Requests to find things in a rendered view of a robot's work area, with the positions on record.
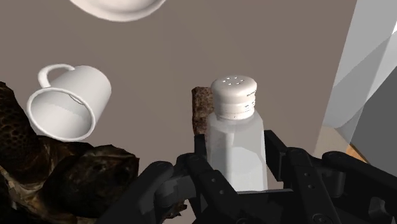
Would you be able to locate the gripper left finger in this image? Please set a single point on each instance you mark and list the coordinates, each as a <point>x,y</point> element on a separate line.
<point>198,183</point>

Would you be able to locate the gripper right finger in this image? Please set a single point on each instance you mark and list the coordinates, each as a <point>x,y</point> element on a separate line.
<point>310,176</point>

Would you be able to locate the white salt shaker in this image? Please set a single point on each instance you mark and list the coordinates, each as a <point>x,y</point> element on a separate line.
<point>238,149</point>

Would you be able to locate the brown rough block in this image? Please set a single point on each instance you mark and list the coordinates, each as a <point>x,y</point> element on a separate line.
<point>201,108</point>

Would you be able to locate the dark brown lumpy object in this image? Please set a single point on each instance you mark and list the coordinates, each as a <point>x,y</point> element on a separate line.
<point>62,173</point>

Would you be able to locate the white mug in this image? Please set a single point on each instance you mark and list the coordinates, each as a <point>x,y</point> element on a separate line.
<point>66,104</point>

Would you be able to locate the white bowl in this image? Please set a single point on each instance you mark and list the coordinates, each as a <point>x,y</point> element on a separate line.
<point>118,7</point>

